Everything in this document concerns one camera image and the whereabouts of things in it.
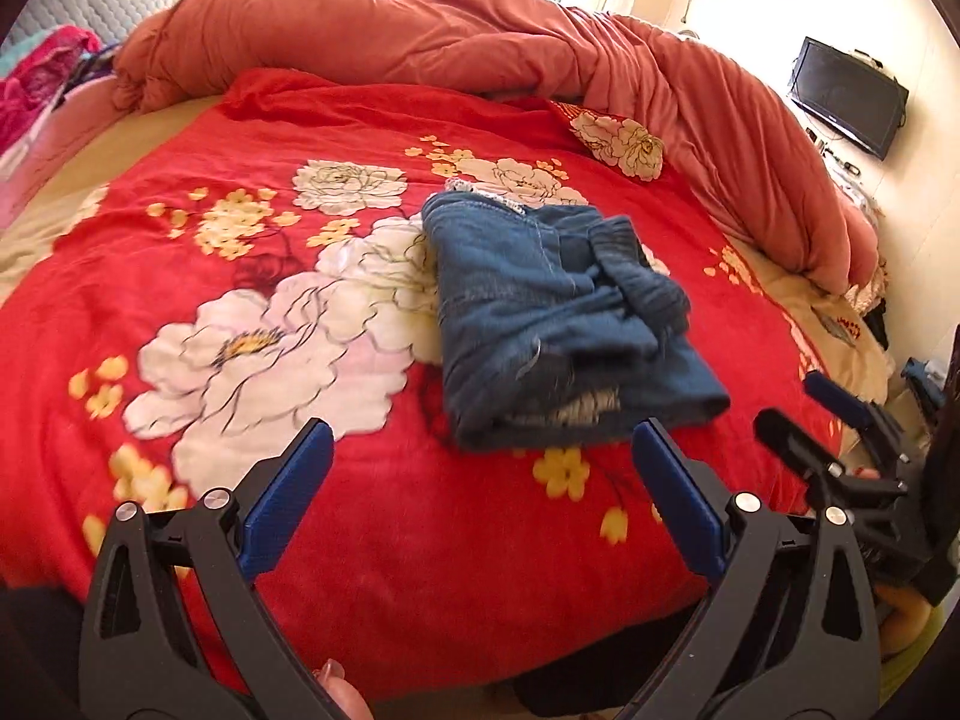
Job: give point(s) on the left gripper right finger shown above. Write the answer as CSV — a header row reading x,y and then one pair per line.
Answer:
x,y
788,627

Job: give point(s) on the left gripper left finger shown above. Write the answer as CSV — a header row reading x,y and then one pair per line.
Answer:
x,y
139,657

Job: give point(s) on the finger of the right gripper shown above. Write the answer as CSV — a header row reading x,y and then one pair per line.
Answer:
x,y
824,476
862,412

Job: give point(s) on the blue denim pants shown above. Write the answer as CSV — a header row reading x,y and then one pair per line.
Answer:
x,y
555,328

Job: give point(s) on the light green sleeve forearm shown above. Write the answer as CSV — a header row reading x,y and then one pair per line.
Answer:
x,y
898,668

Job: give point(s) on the right hand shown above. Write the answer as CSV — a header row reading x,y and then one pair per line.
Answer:
x,y
908,616

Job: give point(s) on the left hand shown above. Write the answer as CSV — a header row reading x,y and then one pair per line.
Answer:
x,y
331,678

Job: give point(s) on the black flat television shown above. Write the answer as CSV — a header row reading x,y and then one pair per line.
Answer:
x,y
856,99

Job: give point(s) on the red floral blanket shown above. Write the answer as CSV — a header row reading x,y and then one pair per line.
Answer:
x,y
266,266

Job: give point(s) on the beige bed sheet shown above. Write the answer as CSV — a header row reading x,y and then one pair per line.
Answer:
x,y
74,192

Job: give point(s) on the light pink pillow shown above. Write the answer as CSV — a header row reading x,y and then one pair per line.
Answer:
x,y
86,112

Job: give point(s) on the pink floral pillow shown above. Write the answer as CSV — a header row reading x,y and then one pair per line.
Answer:
x,y
42,67

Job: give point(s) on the terracotta pink quilt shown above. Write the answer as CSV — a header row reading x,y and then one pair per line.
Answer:
x,y
742,149

